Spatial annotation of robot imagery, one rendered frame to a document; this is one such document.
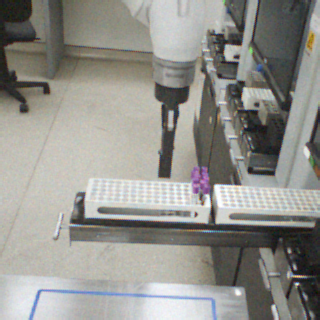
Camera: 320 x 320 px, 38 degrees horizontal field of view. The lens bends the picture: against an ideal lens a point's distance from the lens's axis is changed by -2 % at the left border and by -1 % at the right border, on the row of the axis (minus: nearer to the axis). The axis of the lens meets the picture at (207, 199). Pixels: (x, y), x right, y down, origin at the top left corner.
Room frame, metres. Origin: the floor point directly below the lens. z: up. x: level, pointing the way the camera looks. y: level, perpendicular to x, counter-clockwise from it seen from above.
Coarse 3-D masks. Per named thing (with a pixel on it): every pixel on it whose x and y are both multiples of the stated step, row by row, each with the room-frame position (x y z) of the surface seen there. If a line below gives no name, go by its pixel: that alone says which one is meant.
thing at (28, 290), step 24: (0, 288) 0.61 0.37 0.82; (24, 288) 0.62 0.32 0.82; (48, 288) 0.63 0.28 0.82; (72, 288) 0.64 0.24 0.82; (96, 288) 0.65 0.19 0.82; (120, 288) 0.66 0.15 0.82; (144, 288) 0.67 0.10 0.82; (168, 288) 0.68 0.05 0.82; (192, 288) 0.69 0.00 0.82; (216, 288) 0.70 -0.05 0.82; (240, 288) 0.71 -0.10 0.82; (0, 312) 0.55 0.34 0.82; (24, 312) 0.56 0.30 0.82; (48, 312) 0.57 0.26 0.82; (72, 312) 0.58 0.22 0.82; (96, 312) 0.59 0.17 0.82; (120, 312) 0.60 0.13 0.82; (144, 312) 0.61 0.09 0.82; (168, 312) 0.62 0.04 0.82; (192, 312) 0.63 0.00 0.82; (216, 312) 0.64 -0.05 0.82; (240, 312) 0.64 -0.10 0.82
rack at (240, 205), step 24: (216, 192) 0.99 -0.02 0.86; (240, 192) 1.01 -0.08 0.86; (264, 192) 1.03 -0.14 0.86; (288, 192) 1.04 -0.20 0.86; (312, 192) 1.07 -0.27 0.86; (216, 216) 0.93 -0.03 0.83; (240, 216) 0.98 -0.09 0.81; (264, 216) 1.00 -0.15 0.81; (288, 216) 1.00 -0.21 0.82; (312, 216) 1.02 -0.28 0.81
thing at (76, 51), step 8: (8, 48) 4.14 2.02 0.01; (16, 48) 4.16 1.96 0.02; (24, 48) 4.18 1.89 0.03; (32, 48) 4.19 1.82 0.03; (40, 48) 4.20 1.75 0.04; (72, 48) 4.26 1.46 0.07; (80, 48) 4.27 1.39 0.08; (88, 48) 4.28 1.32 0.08; (96, 48) 4.29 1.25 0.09; (104, 48) 4.31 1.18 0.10; (72, 56) 4.23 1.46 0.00; (80, 56) 4.25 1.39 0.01; (88, 56) 4.27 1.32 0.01; (96, 56) 4.29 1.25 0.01; (104, 56) 4.31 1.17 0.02; (112, 56) 4.32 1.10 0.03; (120, 56) 4.34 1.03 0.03; (128, 56) 4.35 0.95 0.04; (136, 56) 4.37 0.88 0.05; (144, 56) 4.38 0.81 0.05; (152, 56) 4.39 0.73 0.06; (200, 64) 4.48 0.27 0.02
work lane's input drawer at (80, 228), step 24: (72, 216) 0.87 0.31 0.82; (72, 240) 0.85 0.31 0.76; (96, 240) 0.86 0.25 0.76; (120, 240) 0.87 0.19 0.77; (144, 240) 0.88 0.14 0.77; (168, 240) 0.89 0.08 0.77; (192, 240) 0.90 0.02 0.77; (216, 240) 0.91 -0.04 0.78; (240, 240) 0.92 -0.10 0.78; (264, 240) 0.93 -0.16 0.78
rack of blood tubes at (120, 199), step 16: (96, 192) 0.91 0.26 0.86; (112, 192) 0.92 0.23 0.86; (128, 192) 0.93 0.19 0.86; (144, 192) 0.94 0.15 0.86; (160, 192) 0.95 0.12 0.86; (176, 192) 0.96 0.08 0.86; (96, 208) 0.87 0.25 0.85; (112, 208) 0.93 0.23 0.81; (128, 208) 0.94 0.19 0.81; (144, 208) 0.95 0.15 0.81; (160, 208) 0.90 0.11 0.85; (176, 208) 0.91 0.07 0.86; (192, 208) 0.91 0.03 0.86; (208, 208) 0.92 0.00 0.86
